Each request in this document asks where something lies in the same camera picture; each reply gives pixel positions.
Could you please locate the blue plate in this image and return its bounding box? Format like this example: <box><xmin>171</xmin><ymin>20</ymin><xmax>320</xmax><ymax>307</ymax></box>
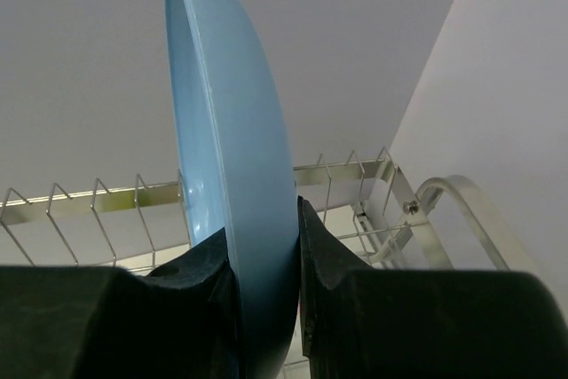
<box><xmin>164</xmin><ymin>0</ymin><xmax>299</xmax><ymax>378</ymax></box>

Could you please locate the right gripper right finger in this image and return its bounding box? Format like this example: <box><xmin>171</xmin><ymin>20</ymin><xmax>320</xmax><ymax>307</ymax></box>
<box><xmin>297</xmin><ymin>199</ymin><xmax>567</xmax><ymax>378</ymax></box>

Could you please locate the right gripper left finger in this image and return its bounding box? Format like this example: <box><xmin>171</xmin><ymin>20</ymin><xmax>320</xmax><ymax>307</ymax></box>
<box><xmin>1</xmin><ymin>232</ymin><xmax>240</xmax><ymax>378</ymax></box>

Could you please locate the steel two-tier dish rack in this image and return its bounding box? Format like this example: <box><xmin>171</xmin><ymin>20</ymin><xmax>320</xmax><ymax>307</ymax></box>
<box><xmin>0</xmin><ymin>145</ymin><xmax>533</xmax><ymax>379</ymax></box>

